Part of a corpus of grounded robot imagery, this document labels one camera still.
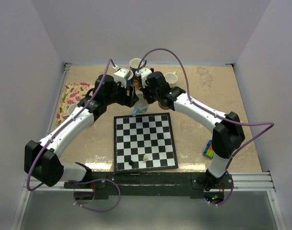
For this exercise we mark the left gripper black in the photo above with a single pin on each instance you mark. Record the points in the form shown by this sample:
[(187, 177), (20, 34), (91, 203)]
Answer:
[(129, 100)]

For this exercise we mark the teal grey mug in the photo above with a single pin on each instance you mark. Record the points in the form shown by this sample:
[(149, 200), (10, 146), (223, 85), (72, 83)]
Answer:
[(135, 63)]

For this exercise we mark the floral serving tray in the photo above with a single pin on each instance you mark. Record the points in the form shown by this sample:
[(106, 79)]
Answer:
[(73, 92)]

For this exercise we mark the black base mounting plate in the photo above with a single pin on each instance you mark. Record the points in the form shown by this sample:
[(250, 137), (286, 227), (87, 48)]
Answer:
[(195, 185)]

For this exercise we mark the colourful toy car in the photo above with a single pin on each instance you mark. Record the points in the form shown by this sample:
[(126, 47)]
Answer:
[(208, 151)]

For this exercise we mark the front aluminium rail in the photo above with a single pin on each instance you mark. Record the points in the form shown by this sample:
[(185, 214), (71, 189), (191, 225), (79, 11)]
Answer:
[(241, 181)]

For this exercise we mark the left aluminium rail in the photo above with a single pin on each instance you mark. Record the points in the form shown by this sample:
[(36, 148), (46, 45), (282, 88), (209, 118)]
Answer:
[(57, 100)]

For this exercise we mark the light blue mug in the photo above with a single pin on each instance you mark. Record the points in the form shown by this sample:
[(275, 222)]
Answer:
[(141, 106)]

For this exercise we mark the green mug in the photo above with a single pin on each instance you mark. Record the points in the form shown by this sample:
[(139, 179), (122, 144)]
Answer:
[(171, 78)]

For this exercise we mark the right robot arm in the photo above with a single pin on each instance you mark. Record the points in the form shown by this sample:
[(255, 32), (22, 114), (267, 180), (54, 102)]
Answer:
[(226, 130)]

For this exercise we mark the black mug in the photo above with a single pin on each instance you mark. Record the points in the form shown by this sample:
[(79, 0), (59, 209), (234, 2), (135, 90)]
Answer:
[(137, 83)]

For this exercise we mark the dark blue mug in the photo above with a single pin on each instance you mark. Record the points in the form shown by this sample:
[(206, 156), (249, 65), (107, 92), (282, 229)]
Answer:
[(130, 80)]

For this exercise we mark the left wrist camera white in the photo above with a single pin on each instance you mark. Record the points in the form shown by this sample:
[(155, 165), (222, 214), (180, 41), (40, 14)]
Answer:
[(121, 76)]

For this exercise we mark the dark walnut coaster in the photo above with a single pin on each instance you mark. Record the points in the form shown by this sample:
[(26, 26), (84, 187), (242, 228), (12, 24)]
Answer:
[(162, 106)]

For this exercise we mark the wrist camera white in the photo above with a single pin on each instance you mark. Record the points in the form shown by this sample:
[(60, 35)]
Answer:
[(121, 76), (142, 75)]

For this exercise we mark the black white chessboard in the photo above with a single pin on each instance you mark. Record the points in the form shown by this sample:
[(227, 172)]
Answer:
[(149, 134)]

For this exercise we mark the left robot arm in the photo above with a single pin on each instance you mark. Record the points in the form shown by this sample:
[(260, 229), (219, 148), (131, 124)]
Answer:
[(41, 159)]

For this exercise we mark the aluminium rail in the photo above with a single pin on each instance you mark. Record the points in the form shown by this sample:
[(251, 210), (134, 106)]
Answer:
[(57, 100), (241, 181)]

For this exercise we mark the pink mug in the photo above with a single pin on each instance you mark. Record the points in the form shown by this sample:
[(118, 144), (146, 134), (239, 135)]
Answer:
[(69, 110)]

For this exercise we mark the white chess piece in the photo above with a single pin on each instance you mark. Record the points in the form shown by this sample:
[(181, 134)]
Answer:
[(145, 158)]

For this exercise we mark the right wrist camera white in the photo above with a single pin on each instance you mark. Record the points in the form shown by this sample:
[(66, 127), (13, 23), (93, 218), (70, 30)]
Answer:
[(142, 75)]

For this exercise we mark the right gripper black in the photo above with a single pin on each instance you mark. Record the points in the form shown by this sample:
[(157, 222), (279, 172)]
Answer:
[(149, 100)]

